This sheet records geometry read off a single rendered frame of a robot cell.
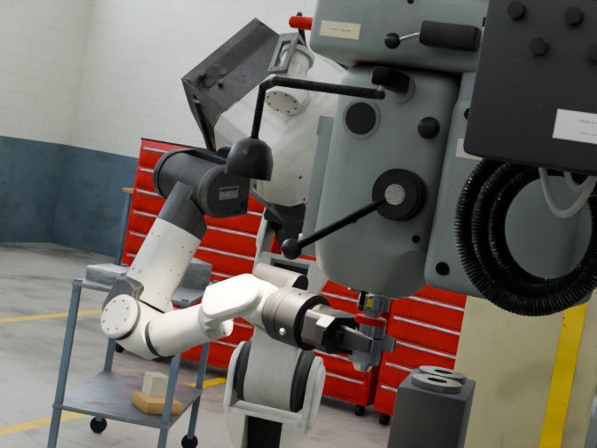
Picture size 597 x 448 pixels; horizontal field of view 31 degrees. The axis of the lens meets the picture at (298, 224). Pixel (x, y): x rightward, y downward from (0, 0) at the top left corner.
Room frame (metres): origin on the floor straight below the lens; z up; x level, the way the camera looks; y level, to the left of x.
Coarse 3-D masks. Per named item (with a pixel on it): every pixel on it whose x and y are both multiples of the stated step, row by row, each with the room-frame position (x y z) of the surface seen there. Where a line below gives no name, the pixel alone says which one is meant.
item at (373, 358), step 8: (360, 328) 1.55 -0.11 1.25; (368, 328) 1.54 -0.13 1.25; (376, 328) 1.54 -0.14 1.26; (384, 328) 1.55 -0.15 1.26; (368, 336) 1.54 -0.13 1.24; (376, 336) 1.54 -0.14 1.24; (376, 344) 1.54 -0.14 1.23; (352, 352) 1.55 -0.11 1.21; (360, 352) 1.54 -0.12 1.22; (376, 352) 1.55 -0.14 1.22; (352, 360) 1.55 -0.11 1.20; (360, 360) 1.54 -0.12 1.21; (368, 360) 1.54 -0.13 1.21; (376, 360) 1.55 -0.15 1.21
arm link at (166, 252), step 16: (160, 224) 1.87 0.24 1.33; (160, 240) 1.86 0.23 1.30; (176, 240) 1.86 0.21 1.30; (192, 240) 1.87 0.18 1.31; (144, 256) 1.86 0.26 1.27; (160, 256) 1.85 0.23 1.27; (176, 256) 1.86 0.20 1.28; (192, 256) 1.89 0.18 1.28; (128, 272) 1.87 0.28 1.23; (144, 272) 1.85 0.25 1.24; (160, 272) 1.85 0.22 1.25; (176, 272) 1.87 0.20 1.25; (112, 288) 1.86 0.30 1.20; (128, 288) 1.83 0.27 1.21; (144, 288) 1.84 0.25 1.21; (160, 288) 1.85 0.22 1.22; (112, 304) 1.82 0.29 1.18; (128, 304) 1.80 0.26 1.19; (160, 304) 1.85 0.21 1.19; (112, 320) 1.80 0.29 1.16; (128, 320) 1.78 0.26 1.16; (112, 336) 1.79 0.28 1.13; (128, 336) 1.79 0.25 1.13
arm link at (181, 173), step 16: (176, 160) 1.93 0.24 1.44; (192, 160) 1.92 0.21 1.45; (160, 176) 1.94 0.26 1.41; (176, 176) 1.91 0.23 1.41; (192, 176) 1.88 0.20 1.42; (176, 192) 1.89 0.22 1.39; (192, 192) 1.88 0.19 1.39; (176, 208) 1.87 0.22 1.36; (192, 208) 1.87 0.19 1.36; (176, 224) 1.86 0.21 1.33; (192, 224) 1.87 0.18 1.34
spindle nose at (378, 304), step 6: (360, 294) 1.56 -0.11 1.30; (366, 300) 1.54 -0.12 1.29; (372, 300) 1.54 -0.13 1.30; (378, 300) 1.54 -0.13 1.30; (384, 300) 1.54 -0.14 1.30; (390, 300) 1.56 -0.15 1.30; (366, 306) 1.54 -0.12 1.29; (372, 306) 1.54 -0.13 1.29; (378, 306) 1.54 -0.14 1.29; (384, 306) 1.54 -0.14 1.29; (378, 312) 1.54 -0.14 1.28; (384, 312) 1.55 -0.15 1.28
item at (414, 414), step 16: (416, 368) 2.04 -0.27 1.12; (432, 368) 1.99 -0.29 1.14; (400, 384) 1.86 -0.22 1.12; (416, 384) 1.86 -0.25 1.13; (432, 384) 1.84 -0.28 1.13; (448, 384) 1.86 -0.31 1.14; (464, 384) 1.96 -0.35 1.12; (400, 400) 1.83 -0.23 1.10; (416, 400) 1.83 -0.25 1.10; (432, 400) 1.82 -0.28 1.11; (448, 400) 1.81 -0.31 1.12; (464, 400) 1.81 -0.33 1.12; (400, 416) 1.83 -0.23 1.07; (416, 416) 1.83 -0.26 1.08; (432, 416) 1.82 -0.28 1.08; (448, 416) 1.81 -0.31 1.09; (464, 416) 1.83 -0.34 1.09; (400, 432) 1.83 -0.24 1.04; (416, 432) 1.82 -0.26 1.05; (432, 432) 1.82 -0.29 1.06; (448, 432) 1.81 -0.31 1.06; (464, 432) 1.93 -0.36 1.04
